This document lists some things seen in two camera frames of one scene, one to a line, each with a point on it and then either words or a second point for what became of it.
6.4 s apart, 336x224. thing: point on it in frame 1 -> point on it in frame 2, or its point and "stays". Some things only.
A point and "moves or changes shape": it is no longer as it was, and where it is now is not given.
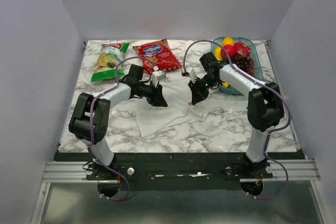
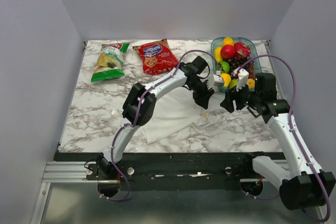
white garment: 152,118 moves or changes shape
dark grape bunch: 245,63 stays
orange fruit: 228,41 stays
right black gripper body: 201,86 -> 242,98
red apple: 230,50 stays
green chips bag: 110,54 stays
